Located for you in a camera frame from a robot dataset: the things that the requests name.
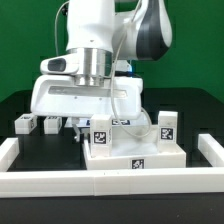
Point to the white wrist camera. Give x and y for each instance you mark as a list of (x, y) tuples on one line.
[(67, 64)]

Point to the white U-shaped fence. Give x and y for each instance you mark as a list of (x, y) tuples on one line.
[(112, 182)]

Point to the white square table top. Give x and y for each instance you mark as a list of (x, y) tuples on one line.
[(130, 153)]

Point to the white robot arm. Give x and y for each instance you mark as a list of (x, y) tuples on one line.
[(82, 82)]

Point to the white marker sheet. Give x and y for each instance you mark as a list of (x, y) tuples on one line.
[(84, 122)]

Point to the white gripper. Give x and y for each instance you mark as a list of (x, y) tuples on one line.
[(55, 95)]

